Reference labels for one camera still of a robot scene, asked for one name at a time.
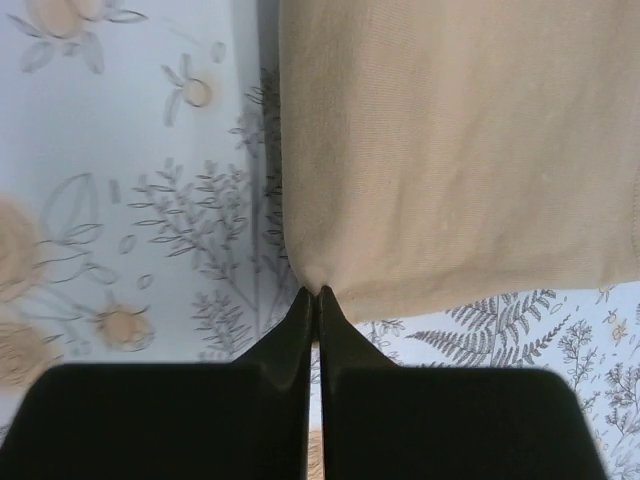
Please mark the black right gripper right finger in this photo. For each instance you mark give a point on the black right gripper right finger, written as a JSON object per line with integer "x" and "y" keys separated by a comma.
{"x": 385, "y": 421}

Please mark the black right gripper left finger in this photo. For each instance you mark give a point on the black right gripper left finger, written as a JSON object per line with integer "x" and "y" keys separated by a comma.
{"x": 165, "y": 425}

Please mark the beige t shirt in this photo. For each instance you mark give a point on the beige t shirt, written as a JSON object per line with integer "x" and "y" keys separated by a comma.
{"x": 435, "y": 153}

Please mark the floral patterned table mat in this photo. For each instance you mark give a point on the floral patterned table mat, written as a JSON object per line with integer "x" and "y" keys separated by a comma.
{"x": 141, "y": 221}

